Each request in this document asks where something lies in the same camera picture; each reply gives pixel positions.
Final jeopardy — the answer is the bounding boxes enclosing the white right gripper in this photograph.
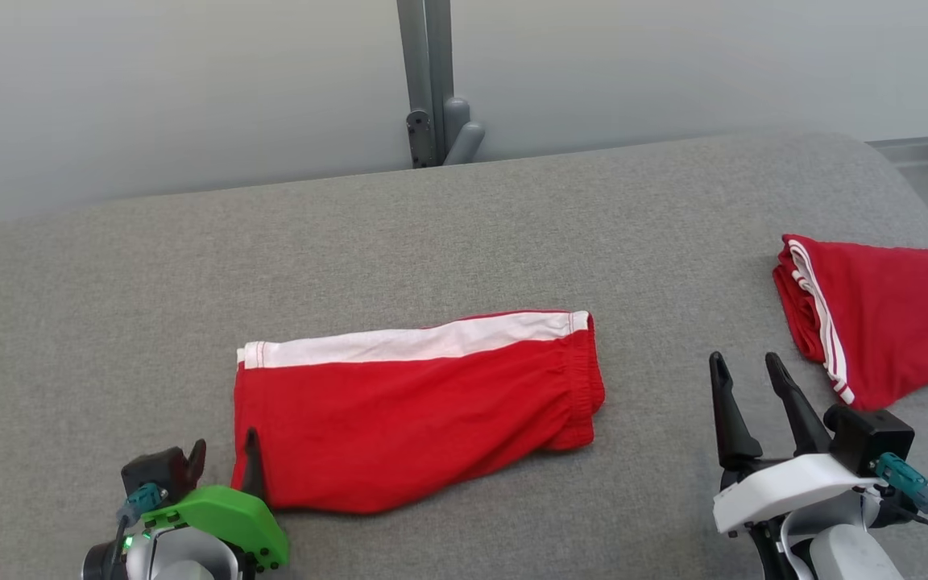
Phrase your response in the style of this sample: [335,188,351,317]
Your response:
[708,351,884,537]

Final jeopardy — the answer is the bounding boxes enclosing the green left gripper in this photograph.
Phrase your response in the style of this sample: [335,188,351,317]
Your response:
[140,427,290,573]

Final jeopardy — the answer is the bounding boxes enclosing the red white jersey shirt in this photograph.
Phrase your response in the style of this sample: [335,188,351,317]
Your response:
[773,234,928,412]

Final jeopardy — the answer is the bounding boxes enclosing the red shorts with white band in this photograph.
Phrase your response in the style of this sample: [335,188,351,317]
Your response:
[232,310,606,515]

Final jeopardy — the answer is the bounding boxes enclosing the grey fabric sofa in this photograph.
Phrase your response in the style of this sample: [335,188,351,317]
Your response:
[0,131,928,580]

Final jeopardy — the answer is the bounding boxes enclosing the black right camera cable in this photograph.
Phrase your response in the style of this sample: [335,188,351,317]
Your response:
[875,453,928,565]

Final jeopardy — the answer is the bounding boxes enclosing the grey partition base rail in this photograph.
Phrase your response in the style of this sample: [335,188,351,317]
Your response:
[867,134,928,168]

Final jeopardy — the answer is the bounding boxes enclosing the dark grey hinge bracket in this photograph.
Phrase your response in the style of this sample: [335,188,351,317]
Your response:
[406,110,437,168]

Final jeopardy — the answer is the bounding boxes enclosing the grey lever handle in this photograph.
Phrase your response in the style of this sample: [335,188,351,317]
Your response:
[441,97,486,166]

